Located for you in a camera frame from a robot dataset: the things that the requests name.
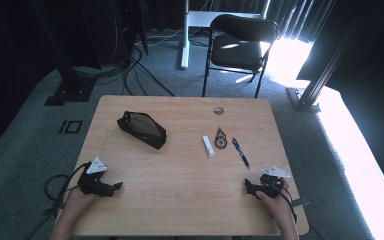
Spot small round black correction tape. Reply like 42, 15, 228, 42
214, 126, 228, 150

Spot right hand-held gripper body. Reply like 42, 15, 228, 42
252, 165, 292, 200

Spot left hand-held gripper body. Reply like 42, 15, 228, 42
77, 156, 115, 198

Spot person's right hand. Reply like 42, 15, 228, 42
255, 179, 298, 225

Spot black floor cables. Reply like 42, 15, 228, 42
73, 19, 211, 98

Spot grey tape strip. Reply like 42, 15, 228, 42
290, 197, 311, 208

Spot white marker tube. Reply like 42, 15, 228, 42
202, 135, 216, 158

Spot right hand-held gripper black cable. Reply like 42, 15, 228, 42
273, 181, 298, 224

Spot white desk frame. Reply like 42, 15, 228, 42
179, 0, 272, 70

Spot hand-held gripper black cable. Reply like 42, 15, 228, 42
26, 161, 92, 240
273, 181, 298, 224

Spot black mesh pencil case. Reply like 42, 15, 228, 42
116, 110, 168, 150

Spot black folding chair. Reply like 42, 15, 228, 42
201, 13, 281, 100

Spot black metal stand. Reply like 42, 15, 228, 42
29, 0, 98, 107
285, 0, 368, 114

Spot person's left hand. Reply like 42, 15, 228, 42
62, 186, 98, 218

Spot left hand-held gripper black cable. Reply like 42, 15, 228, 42
26, 161, 92, 240

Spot blue pen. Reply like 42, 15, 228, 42
231, 137, 251, 170

